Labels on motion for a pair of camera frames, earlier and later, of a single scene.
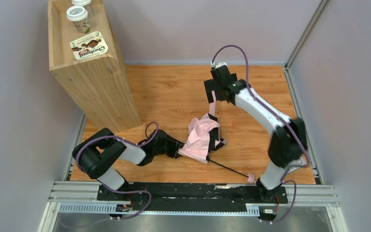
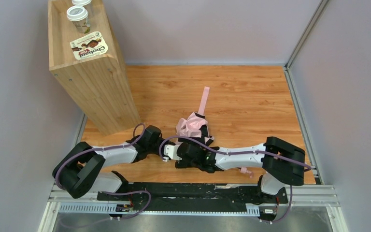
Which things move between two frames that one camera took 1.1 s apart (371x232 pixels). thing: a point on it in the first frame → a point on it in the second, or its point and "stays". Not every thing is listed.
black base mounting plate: [174, 193] stays
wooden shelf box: [100, 85] stays
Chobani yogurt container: [91, 45] stays
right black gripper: [211, 88] → [203, 132]
